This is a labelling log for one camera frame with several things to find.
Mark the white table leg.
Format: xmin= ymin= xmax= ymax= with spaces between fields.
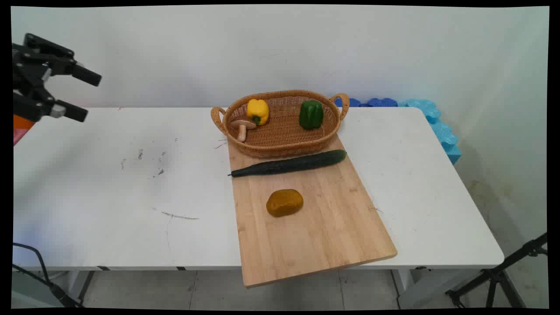
xmin=391 ymin=269 xmax=415 ymax=308

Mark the light blue foam mat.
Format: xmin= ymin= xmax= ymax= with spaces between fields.
xmin=399 ymin=99 xmax=462 ymax=165

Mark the woven wicker basket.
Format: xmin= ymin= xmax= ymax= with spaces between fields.
xmin=210 ymin=90 xmax=350 ymax=158

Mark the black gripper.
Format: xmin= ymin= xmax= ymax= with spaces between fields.
xmin=12 ymin=33 xmax=102 ymax=123

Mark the black tripod stand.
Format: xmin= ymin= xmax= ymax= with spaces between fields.
xmin=445 ymin=232 xmax=549 ymax=309

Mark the dark green cucumber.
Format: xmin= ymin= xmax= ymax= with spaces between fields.
xmin=227 ymin=149 xmax=347 ymax=178

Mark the orange object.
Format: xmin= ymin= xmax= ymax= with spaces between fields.
xmin=13 ymin=114 xmax=36 ymax=130

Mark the brown yellow potato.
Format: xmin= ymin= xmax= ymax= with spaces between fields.
xmin=266 ymin=189 xmax=304 ymax=218

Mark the beige mushroom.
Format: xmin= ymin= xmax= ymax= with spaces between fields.
xmin=231 ymin=118 xmax=257 ymax=143

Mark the wooden cutting board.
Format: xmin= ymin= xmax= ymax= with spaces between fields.
xmin=227 ymin=131 xmax=398 ymax=288

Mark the green bell pepper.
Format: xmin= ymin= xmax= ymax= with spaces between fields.
xmin=299 ymin=100 xmax=324 ymax=130

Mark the black cable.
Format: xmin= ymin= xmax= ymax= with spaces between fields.
xmin=12 ymin=242 xmax=81 ymax=308

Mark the yellow bell pepper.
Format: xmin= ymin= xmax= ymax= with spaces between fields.
xmin=246 ymin=99 xmax=270 ymax=126

